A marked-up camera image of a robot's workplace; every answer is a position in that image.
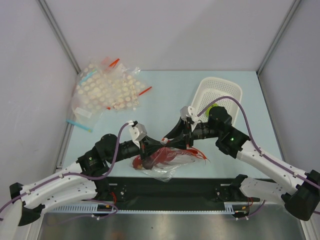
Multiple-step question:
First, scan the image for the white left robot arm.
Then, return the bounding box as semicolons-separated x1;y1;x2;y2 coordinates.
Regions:
9;134;169;227

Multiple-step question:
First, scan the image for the green toy apple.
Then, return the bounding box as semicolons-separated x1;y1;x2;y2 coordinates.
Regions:
205;103;218;117

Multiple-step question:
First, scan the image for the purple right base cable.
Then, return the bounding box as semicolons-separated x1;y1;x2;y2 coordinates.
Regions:
236;199;266;220

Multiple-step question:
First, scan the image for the white slotted cable duct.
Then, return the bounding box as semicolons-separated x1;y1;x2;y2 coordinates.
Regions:
49;202;249;214

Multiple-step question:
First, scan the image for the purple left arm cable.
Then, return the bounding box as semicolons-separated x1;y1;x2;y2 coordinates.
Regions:
0;122;131;221

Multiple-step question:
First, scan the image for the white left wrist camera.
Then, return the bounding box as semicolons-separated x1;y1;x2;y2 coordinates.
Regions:
127;120;147;149

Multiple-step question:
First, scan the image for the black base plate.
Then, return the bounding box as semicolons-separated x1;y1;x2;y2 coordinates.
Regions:
95;177;259;206

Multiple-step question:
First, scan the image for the white perforated plastic basket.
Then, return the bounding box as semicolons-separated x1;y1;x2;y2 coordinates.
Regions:
191;77;243;125

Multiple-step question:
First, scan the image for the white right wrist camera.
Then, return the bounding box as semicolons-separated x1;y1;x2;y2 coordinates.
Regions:
180;106;199;124

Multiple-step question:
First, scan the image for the pile of clear zip bags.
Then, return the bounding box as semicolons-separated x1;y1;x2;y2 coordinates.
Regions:
66;57;152;133

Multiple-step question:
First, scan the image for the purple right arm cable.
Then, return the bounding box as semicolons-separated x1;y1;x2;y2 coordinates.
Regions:
196;96;320;216

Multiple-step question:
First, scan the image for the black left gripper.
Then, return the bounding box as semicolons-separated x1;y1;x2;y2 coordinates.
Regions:
107;135;165;164

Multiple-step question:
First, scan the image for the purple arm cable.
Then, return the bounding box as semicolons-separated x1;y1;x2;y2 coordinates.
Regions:
0;122;131;221
196;96;320;216

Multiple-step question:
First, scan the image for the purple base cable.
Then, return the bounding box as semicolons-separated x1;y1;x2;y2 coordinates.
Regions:
236;199;266;220
47;198;119;226

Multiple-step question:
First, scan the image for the clear bag with orange zipper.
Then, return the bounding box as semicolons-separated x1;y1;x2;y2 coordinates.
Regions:
129;138;210;182

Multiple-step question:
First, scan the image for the dark red toy fruit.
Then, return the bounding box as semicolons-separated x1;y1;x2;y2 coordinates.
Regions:
142;161;154;170

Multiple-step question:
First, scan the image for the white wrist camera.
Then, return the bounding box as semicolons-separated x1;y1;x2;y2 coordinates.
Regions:
127;120;147;149
180;106;199;124

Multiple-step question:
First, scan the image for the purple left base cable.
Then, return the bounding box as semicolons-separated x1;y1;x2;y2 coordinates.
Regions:
47;198;119;226

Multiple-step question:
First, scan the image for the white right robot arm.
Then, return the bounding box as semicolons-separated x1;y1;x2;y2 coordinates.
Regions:
165;106;320;221

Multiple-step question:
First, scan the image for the red toy lobster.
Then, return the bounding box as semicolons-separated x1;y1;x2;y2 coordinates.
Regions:
132;147;208;170

